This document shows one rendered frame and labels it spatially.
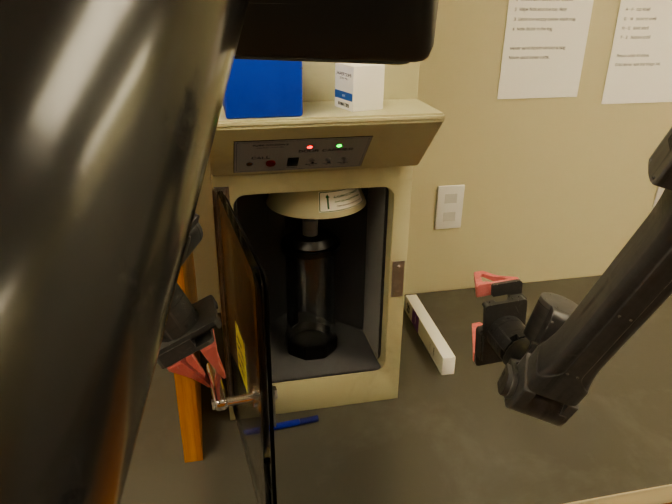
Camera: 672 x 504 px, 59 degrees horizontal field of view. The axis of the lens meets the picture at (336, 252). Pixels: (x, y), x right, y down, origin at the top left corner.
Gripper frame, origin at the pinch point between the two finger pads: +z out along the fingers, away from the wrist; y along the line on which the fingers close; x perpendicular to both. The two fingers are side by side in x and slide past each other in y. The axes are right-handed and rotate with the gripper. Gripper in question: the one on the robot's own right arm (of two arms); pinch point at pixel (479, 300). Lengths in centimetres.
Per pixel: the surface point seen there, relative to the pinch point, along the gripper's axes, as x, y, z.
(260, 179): 31.5, 21.1, 11.5
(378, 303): 12.9, -6.8, 14.8
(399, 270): 9.8, 1.5, 11.2
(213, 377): 42.0, 4.0, -12.6
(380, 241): 11.8, 5.3, 15.7
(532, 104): -37, 15, 55
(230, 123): 34.9, 33.0, 0.3
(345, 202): 17.9, 14.2, 14.4
